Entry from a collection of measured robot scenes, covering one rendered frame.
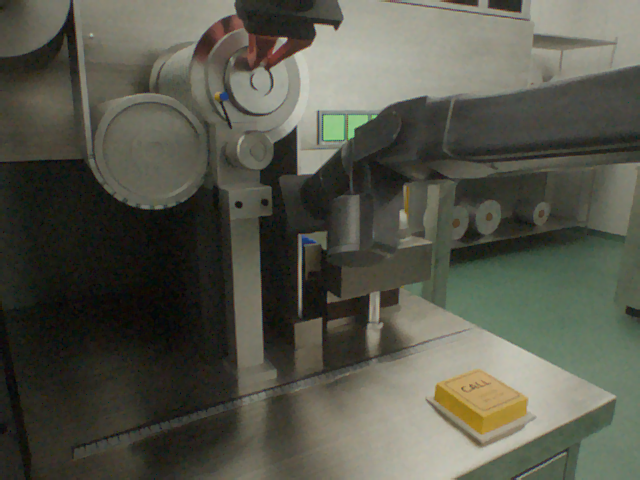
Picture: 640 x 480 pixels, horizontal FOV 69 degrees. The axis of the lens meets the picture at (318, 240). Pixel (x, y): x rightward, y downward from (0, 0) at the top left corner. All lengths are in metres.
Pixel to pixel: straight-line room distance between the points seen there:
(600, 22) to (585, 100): 5.27
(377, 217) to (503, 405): 0.24
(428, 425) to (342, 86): 0.71
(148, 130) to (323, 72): 0.53
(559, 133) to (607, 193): 5.10
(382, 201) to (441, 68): 0.77
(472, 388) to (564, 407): 0.11
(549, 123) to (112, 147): 0.41
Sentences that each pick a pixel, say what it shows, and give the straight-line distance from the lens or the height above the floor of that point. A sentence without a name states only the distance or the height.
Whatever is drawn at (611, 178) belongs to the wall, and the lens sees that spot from 5.42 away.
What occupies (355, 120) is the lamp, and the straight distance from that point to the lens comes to 1.03.
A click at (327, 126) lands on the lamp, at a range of 0.99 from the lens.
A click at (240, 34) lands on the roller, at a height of 1.30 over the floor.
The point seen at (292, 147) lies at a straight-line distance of 0.62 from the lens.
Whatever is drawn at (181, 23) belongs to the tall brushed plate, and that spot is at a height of 1.36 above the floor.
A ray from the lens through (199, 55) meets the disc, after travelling 0.56.
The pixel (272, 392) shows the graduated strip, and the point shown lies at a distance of 0.57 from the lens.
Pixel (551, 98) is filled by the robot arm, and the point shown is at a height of 1.22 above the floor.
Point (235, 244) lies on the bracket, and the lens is 0.54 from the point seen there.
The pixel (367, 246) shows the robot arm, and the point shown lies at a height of 1.10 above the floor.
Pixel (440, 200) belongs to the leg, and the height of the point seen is 0.96.
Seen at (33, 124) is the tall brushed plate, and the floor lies 1.20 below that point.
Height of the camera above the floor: 1.22
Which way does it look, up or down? 15 degrees down
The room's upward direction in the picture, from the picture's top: straight up
